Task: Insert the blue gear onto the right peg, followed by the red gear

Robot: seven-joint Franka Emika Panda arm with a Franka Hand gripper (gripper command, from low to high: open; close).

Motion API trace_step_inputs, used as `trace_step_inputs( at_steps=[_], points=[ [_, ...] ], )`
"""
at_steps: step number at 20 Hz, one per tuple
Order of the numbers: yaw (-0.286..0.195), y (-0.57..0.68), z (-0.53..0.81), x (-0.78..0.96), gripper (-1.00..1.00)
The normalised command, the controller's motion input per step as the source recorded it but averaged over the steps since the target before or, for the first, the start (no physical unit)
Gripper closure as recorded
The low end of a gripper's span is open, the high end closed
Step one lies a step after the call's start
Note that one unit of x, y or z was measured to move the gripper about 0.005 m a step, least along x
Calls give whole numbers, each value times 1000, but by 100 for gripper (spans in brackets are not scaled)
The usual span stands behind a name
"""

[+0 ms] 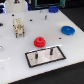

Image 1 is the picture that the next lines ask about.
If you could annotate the red gear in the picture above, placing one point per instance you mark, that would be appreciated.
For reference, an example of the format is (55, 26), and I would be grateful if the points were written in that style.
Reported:
(39, 42)

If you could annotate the blue gear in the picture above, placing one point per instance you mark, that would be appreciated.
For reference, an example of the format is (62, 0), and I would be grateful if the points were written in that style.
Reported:
(67, 30)

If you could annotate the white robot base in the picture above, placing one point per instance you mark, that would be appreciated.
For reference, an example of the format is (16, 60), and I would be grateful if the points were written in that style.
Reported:
(15, 6)

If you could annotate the beige electrical connector block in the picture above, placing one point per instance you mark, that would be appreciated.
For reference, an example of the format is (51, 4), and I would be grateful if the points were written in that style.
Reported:
(18, 26)

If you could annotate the small blue object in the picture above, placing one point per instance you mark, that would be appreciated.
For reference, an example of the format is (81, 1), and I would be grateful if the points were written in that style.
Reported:
(53, 9)

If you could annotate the black peg base plate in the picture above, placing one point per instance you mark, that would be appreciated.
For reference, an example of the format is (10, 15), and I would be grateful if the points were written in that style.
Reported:
(44, 56)

